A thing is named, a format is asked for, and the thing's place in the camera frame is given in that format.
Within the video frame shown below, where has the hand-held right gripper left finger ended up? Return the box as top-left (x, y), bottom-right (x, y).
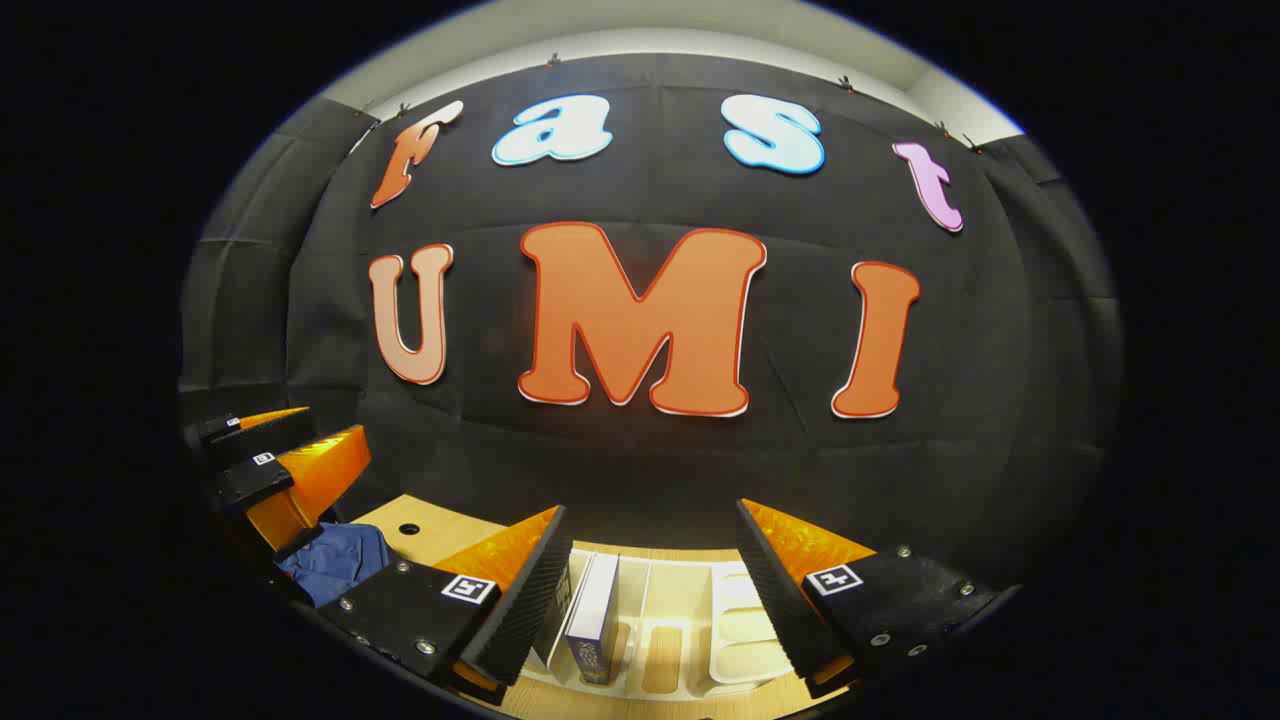
top-left (318, 505), bottom-right (573, 703)

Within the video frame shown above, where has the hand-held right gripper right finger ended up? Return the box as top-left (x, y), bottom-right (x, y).
top-left (737, 498), bottom-right (1021, 700)

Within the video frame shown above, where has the cream plastic bookshelf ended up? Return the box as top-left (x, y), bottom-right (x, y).
top-left (520, 545), bottom-right (803, 701)

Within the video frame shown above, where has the blue-spined book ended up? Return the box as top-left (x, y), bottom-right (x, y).
top-left (564, 552), bottom-right (622, 687)

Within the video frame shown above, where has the blue schoolbag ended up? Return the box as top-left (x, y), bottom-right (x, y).
top-left (277, 522), bottom-right (392, 609)

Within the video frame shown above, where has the black backdrop cloth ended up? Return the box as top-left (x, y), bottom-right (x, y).
top-left (178, 52), bottom-right (1121, 601)

